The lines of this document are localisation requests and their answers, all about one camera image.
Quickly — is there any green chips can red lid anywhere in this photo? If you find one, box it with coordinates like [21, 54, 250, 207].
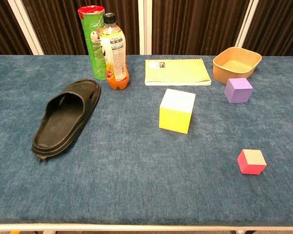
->
[77, 5, 108, 80]

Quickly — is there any medium purple foam cube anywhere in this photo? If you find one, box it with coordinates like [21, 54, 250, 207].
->
[224, 78, 253, 104]

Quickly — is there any yellow spiral notebook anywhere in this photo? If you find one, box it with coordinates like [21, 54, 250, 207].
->
[145, 58, 212, 87]

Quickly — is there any black rubber slipper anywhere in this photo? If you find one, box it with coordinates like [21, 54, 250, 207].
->
[31, 78, 102, 162]

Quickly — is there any large yellow foam cube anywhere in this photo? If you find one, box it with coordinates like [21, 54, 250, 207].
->
[159, 88, 196, 135]

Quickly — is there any small red foam cube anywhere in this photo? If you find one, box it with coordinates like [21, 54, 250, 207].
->
[237, 149, 267, 175]

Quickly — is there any white table frame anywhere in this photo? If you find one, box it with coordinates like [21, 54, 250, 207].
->
[0, 223, 293, 234]

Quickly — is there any brown paper bowl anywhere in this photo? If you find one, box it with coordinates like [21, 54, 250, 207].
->
[212, 47, 263, 85]

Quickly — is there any orange drink plastic bottle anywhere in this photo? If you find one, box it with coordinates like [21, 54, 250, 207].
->
[99, 12, 130, 91]

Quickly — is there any dark pleated screen panel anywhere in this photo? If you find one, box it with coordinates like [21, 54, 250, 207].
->
[234, 0, 293, 57]
[0, 0, 44, 59]
[7, 0, 146, 56]
[144, 0, 254, 56]

